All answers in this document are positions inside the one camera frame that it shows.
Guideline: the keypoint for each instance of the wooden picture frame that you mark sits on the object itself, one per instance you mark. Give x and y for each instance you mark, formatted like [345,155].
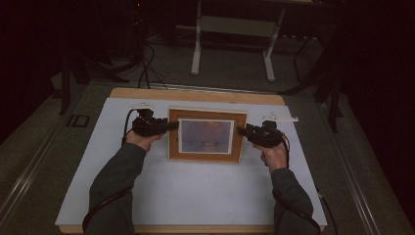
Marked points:
[205,137]

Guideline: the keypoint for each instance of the metal floor rail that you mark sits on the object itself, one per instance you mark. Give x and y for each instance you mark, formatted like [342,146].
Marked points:
[352,176]
[212,88]
[29,173]

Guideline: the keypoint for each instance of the black floor socket box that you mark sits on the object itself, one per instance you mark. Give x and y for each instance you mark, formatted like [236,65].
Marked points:
[78,120]

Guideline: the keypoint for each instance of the person's left hand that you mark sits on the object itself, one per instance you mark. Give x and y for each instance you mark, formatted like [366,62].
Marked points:
[142,141]

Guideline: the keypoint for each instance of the white table sheet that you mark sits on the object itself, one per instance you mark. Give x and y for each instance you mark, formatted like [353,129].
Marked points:
[202,196]

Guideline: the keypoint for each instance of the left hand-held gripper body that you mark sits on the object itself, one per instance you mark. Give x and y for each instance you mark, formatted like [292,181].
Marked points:
[147,125]

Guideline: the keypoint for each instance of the person's right hand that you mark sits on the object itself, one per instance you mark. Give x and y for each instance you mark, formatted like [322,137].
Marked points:
[275,158]

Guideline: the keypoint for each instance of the black metal stand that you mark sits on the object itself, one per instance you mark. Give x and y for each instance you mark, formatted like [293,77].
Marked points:
[65,84]
[334,98]

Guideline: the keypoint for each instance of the white metal desk frame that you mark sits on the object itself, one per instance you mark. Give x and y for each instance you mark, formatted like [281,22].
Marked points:
[235,26]

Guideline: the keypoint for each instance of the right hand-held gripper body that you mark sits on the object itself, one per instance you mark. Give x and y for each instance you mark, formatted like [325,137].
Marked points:
[266,135]

